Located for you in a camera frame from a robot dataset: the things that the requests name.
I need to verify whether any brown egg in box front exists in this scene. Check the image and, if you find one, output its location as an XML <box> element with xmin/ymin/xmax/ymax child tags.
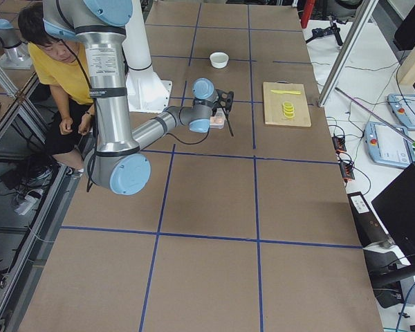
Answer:
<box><xmin>210</xmin><ymin>117</ymin><xmax>219</xmax><ymax>126</ymax></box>

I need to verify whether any near blue teach pendant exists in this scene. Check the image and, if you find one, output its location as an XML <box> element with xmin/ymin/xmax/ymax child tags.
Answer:
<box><xmin>365</xmin><ymin>121</ymin><xmax>415</xmax><ymax>169</ymax></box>

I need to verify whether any person in yellow shirt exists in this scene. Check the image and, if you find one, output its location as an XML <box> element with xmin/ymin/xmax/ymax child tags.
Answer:
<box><xmin>18</xmin><ymin>2</ymin><xmax>95</xmax><ymax>176</ymax></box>

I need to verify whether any yellow plastic knife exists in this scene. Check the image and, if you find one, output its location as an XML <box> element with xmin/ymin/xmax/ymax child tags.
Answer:
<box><xmin>270</xmin><ymin>89</ymin><xmax>302</xmax><ymax>95</ymax></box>

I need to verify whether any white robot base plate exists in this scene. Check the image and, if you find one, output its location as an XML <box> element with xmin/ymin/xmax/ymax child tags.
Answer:
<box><xmin>126</xmin><ymin>69</ymin><xmax>172</xmax><ymax>113</ymax></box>

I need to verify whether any white ceramic bowl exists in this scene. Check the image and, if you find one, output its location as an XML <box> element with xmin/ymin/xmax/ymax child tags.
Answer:
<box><xmin>210</xmin><ymin>52</ymin><xmax>229</xmax><ymax>69</ymax></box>

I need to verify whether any green handled reacher grabber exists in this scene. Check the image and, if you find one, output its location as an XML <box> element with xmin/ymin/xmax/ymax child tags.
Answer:
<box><xmin>335</xmin><ymin>87</ymin><xmax>415</xmax><ymax>148</ymax></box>

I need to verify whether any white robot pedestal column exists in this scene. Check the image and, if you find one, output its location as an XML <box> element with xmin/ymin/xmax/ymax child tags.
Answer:
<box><xmin>122</xmin><ymin>0</ymin><xmax>152</xmax><ymax>71</ymax></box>

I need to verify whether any black electronics box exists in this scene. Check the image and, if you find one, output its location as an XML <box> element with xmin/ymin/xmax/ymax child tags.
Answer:
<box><xmin>347</xmin><ymin>192</ymin><xmax>388</xmax><ymax>248</ymax></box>

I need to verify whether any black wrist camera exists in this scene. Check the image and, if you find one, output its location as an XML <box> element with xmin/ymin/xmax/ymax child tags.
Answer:
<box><xmin>215</xmin><ymin>89</ymin><xmax>234</xmax><ymax>113</ymax></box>

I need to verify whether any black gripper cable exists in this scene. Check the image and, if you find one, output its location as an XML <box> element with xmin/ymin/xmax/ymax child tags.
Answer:
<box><xmin>165</xmin><ymin>103</ymin><xmax>235</xmax><ymax>146</ymax></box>

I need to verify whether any wooden cutting board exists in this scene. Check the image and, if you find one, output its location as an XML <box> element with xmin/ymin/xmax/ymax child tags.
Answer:
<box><xmin>263</xmin><ymin>82</ymin><xmax>311</xmax><ymax>127</ymax></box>

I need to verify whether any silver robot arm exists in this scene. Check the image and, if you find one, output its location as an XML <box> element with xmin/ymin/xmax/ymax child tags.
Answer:
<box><xmin>0</xmin><ymin>18</ymin><xmax>33</xmax><ymax>70</ymax></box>
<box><xmin>43</xmin><ymin>1</ymin><xmax>221</xmax><ymax>195</ymax></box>

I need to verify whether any clear plastic egg box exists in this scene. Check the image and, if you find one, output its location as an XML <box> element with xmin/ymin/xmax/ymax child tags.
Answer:
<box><xmin>210</xmin><ymin>109</ymin><xmax>225</xmax><ymax>129</ymax></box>

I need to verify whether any black monitor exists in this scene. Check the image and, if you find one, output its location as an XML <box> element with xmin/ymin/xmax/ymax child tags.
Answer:
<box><xmin>372</xmin><ymin>163</ymin><xmax>415</xmax><ymax>255</ymax></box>

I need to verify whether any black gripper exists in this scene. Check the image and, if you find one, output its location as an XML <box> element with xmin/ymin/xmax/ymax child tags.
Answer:
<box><xmin>212</xmin><ymin>100</ymin><xmax>223</xmax><ymax>116</ymax></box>

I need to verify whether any aluminium frame post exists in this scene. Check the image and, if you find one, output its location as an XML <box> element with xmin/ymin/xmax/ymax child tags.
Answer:
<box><xmin>317</xmin><ymin>0</ymin><xmax>378</xmax><ymax>107</ymax></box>

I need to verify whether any blue teach pendant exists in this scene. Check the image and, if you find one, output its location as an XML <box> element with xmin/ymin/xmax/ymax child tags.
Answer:
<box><xmin>387</xmin><ymin>93</ymin><xmax>415</xmax><ymax>131</ymax></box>
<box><xmin>365</xmin><ymin>121</ymin><xmax>415</xmax><ymax>169</ymax></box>

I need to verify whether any far blue teach pendant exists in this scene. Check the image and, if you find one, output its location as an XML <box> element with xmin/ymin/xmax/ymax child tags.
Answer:
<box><xmin>387</xmin><ymin>93</ymin><xmax>415</xmax><ymax>131</ymax></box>

